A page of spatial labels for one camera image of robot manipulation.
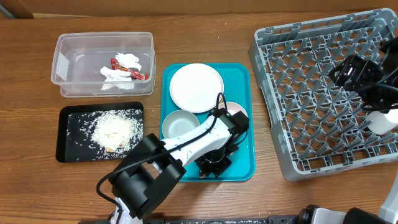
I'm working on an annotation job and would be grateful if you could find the grey bowl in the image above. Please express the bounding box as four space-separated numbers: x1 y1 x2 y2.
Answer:
162 110 200 138

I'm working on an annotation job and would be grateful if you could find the white bowl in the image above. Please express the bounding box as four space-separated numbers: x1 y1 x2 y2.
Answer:
218 101 249 117

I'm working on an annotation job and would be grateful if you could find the white cup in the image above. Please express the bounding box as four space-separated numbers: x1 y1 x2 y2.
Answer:
366 109 398 135

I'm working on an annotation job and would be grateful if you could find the white rice pile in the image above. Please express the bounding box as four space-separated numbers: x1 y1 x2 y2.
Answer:
67 108 144 158

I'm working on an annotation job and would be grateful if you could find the red snack wrapper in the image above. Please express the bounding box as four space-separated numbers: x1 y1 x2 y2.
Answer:
111 58 149 80

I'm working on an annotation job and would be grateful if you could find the white tissue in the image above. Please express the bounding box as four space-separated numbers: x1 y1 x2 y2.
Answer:
115 53 142 71
100 67 135 90

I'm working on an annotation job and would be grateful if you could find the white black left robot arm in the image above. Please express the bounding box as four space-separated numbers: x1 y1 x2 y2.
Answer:
108 108 249 223

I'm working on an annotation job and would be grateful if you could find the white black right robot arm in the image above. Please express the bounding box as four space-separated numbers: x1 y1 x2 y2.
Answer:
303 38 397 223

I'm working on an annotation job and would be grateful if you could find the grey dishwasher rack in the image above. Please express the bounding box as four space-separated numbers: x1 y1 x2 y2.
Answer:
249 8 397 181

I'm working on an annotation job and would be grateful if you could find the teal serving tray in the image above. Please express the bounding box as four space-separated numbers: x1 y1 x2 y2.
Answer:
159 63 256 182

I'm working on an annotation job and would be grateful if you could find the white round plate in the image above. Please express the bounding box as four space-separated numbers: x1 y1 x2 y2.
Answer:
169 63 224 113

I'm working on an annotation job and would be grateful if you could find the black plastic tray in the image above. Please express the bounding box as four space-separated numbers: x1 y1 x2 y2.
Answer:
55 101 144 162

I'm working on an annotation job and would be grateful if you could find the clear plastic bin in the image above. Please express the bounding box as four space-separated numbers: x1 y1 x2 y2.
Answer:
51 32 156 98

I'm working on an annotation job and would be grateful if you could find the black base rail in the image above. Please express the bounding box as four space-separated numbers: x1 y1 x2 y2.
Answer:
77 215 299 224

